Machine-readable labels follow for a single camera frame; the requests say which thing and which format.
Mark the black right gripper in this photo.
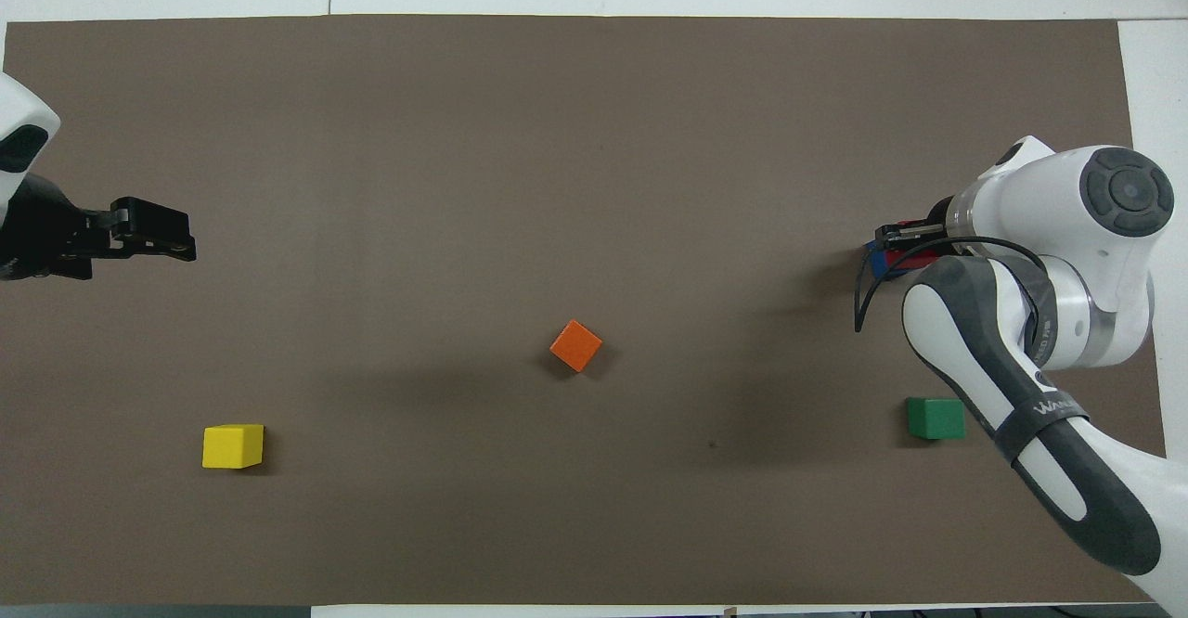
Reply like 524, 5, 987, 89
876, 193, 962, 249

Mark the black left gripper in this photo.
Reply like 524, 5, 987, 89
0, 172, 199, 283

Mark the blue wooden block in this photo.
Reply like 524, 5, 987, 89
864, 238, 907, 281

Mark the green wooden block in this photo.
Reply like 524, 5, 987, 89
906, 396, 967, 442

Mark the yellow wooden block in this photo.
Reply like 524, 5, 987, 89
201, 423, 265, 470

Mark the orange wooden block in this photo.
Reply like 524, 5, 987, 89
549, 318, 604, 374

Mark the brown table mat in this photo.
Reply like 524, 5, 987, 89
0, 14, 1185, 607

